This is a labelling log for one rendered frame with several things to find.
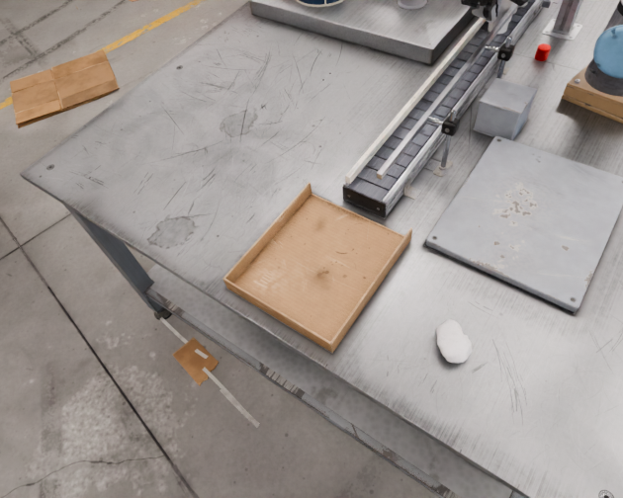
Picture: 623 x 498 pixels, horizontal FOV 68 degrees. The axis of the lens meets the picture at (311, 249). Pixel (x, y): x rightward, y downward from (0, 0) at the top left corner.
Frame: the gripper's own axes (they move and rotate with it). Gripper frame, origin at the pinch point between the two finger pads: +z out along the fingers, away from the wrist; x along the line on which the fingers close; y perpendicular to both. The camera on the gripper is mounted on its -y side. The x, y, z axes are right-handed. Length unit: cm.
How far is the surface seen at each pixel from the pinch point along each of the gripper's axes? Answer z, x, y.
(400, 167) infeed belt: -23, 51, -2
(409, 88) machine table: -2.7, 25.7, 11.8
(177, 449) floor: 16, 160, 37
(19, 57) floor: 76, 55, 314
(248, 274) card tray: -38, 86, 12
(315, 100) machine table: -11, 40, 32
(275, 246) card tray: -34, 79, 11
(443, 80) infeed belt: -6.8, 22.8, 2.9
